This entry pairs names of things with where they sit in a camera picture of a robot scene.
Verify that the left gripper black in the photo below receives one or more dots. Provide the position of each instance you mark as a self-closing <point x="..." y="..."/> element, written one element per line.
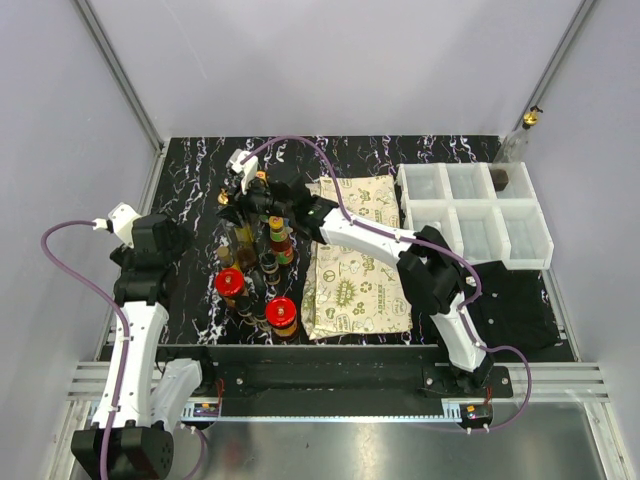
<point x="181" y="238"/>

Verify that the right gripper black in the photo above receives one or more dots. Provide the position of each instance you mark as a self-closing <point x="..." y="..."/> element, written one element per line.
<point x="242" y="202"/>

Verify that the yellow-cap sauce bottle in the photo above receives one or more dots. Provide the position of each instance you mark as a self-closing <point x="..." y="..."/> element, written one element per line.
<point x="261" y="177"/>
<point x="280" y="241"/>

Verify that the red-lid chili jar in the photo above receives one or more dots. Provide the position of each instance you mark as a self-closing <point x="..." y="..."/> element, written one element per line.
<point x="230" y="285"/>
<point x="282" y="315"/>

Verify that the gold-top glass oil bottle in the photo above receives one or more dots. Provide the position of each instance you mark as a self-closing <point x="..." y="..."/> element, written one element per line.
<point x="512" y="148"/>

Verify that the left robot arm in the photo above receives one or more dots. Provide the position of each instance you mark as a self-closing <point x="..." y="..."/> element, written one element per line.
<point x="131" y="433"/>

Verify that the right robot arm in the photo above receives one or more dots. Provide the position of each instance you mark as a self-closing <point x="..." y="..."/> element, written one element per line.
<point x="432" y="276"/>

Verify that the small brown-cap bottle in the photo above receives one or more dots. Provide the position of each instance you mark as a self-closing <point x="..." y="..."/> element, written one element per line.
<point x="227" y="259"/>

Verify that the white compartment organizer bin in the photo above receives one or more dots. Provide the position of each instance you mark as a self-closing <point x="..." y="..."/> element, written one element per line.
<point x="486" y="212"/>

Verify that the black folded shirt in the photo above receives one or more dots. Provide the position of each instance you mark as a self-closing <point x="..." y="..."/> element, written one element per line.
<point x="515" y="310"/>

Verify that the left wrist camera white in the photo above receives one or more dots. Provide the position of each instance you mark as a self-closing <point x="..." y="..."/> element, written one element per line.
<point x="119" y="222"/>

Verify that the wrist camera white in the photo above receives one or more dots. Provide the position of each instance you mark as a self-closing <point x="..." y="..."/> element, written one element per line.
<point x="242" y="167"/>
<point x="119" y="222"/>

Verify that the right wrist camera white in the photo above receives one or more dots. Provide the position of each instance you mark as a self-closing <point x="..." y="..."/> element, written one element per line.
<point x="242" y="167"/>

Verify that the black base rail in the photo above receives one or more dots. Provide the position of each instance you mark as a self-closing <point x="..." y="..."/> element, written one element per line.
<point x="287" y="382"/>

